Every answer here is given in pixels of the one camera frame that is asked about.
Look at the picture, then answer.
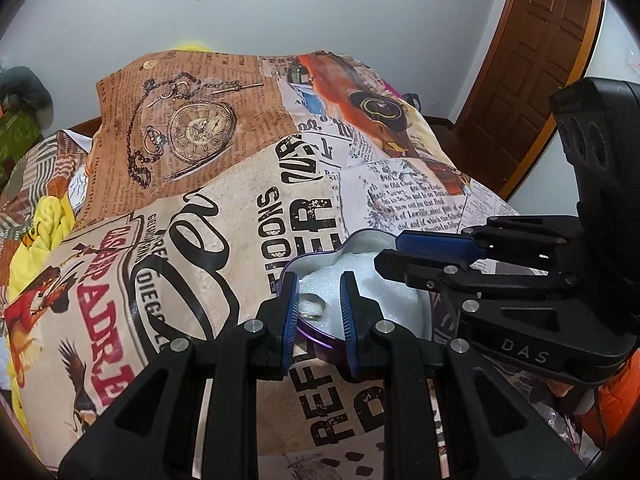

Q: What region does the green cloth covered stand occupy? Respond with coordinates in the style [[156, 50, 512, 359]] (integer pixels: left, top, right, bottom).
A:
[[0, 110, 42, 185]]

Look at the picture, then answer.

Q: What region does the yellow chair back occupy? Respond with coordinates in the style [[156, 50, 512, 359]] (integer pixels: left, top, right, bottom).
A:
[[175, 44, 212, 52]]

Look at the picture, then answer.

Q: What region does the newspaper print bed cover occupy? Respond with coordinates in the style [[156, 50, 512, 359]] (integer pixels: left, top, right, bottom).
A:
[[1, 50, 511, 470]]

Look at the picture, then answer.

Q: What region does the striped patterned blanket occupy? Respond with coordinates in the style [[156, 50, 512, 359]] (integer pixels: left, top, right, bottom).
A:
[[0, 129, 94, 281]]

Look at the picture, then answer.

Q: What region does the brown wooden door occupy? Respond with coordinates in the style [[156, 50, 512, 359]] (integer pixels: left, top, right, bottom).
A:
[[454, 0, 603, 198]]

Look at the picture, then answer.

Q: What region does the yellow cloth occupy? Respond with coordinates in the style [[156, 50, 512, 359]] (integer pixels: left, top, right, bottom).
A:
[[8, 193, 75, 302]]

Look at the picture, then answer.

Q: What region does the purple heart-shaped tin box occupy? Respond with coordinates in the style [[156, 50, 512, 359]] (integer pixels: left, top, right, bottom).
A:
[[283, 229, 432, 364]]

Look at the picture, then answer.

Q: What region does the white wardrobe with hearts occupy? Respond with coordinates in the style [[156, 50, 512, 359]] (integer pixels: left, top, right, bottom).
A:
[[509, 0, 639, 229]]

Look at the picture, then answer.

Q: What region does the silver ring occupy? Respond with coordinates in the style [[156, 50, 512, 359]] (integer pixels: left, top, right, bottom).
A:
[[296, 294, 328, 321]]

